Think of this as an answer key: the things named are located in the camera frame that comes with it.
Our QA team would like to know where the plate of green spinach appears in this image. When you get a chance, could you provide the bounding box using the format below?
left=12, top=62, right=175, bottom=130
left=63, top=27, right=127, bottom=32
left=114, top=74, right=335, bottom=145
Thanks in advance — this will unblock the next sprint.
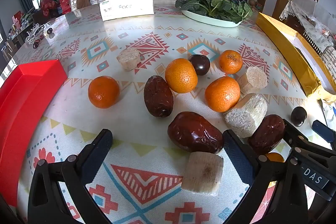
left=175, top=0, right=253, bottom=24

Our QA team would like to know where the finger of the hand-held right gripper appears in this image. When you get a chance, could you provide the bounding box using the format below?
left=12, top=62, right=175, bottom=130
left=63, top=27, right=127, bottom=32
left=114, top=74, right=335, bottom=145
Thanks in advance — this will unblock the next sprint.
left=283, top=119, right=335, bottom=160
left=311, top=120, right=336, bottom=144

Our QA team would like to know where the orange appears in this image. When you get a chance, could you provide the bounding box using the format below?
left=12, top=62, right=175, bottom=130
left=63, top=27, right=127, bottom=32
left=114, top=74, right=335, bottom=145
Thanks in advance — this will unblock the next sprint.
left=88, top=76, right=120, bottom=109
left=165, top=58, right=198, bottom=94
left=265, top=152, right=285, bottom=163
left=204, top=76, right=241, bottom=113
left=219, top=50, right=243, bottom=74

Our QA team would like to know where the gold cardboard box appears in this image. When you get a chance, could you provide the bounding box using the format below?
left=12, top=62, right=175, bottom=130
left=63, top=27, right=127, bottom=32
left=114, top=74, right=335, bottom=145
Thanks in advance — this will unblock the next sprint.
left=256, top=12, right=336, bottom=98

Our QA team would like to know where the dark plum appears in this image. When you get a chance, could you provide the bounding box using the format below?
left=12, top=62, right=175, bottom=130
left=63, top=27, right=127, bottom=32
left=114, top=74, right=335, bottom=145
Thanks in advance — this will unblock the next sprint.
left=188, top=54, right=211, bottom=76
left=290, top=106, right=307, bottom=127

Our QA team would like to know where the red box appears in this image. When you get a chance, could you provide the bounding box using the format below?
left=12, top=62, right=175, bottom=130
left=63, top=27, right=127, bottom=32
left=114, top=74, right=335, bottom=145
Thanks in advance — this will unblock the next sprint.
left=0, top=59, right=68, bottom=207

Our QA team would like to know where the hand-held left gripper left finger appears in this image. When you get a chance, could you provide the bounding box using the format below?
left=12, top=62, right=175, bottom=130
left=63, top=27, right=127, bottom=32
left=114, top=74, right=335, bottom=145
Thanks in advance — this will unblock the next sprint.
left=28, top=129, right=113, bottom=224

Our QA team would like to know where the white toy car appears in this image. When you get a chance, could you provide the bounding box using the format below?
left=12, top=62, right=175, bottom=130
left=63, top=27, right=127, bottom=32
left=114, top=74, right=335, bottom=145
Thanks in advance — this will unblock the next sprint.
left=25, top=25, right=55, bottom=49

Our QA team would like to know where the red date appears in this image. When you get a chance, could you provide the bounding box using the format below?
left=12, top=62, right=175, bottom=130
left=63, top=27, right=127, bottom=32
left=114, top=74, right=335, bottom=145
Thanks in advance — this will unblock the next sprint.
left=143, top=75, right=174, bottom=118
left=167, top=111, right=224, bottom=154
left=248, top=114, right=286, bottom=155

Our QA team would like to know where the mint green oval plate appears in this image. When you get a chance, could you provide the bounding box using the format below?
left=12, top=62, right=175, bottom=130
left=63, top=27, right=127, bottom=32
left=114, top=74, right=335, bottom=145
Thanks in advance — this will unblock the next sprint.
left=181, top=9, right=243, bottom=28

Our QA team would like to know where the lace cloth side table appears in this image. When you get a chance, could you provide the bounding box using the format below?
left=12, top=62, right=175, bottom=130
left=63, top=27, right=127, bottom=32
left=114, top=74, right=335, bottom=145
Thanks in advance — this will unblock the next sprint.
left=279, top=0, right=336, bottom=56

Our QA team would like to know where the red jacket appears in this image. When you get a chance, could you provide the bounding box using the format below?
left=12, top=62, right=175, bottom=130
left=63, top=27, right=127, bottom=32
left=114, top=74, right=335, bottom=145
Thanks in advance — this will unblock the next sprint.
left=39, top=0, right=59, bottom=17

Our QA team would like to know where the white plastic bag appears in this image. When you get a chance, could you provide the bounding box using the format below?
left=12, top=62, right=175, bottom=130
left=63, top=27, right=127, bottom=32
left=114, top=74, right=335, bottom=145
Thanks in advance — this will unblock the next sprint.
left=319, top=98, right=336, bottom=135

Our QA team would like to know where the sugarcane piece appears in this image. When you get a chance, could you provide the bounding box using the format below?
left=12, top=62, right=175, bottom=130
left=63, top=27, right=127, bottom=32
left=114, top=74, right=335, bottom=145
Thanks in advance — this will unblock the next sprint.
left=117, top=48, right=141, bottom=71
left=181, top=152, right=224, bottom=197
left=224, top=93, right=268, bottom=138
left=238, top=66, right=268, bottom=95

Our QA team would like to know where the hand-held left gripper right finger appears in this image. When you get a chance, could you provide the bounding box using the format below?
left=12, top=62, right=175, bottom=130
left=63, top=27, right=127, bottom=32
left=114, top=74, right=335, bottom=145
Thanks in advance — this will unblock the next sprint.
left=222, top=130, right=308, bottom=224

